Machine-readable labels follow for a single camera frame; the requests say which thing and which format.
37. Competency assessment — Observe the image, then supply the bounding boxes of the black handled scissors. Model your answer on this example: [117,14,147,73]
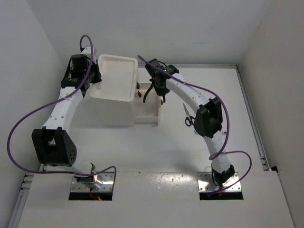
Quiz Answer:
[183,103,195,127]

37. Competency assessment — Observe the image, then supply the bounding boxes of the green handled pliers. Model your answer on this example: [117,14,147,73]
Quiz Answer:
[143,84,154,104]

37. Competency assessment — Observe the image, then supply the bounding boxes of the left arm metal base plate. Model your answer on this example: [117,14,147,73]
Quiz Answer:
[70,172,115,193]

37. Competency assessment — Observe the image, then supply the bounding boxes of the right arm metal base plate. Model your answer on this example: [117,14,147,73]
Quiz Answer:
[198,172,243,193]

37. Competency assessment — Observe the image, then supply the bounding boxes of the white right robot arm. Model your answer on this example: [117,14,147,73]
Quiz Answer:
[145,59,235,190]

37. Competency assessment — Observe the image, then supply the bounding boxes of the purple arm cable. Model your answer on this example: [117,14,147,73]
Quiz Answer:
[137,55,253,196]
[7,34,117,188]

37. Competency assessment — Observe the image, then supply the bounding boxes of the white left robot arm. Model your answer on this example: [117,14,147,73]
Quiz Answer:
[31,47,102,191]

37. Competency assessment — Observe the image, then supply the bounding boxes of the white bottom drawer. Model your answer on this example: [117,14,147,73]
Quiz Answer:
[135,83,162,126]

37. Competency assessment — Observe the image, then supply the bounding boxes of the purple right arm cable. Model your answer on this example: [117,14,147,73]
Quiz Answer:
[137,55,253,196]

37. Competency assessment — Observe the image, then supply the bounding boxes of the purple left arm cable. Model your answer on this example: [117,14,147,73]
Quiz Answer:
[7,34,117,188]

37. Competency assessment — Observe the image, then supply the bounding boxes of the white drawer cabinet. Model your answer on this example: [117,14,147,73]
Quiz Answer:
[72,54,138,127]

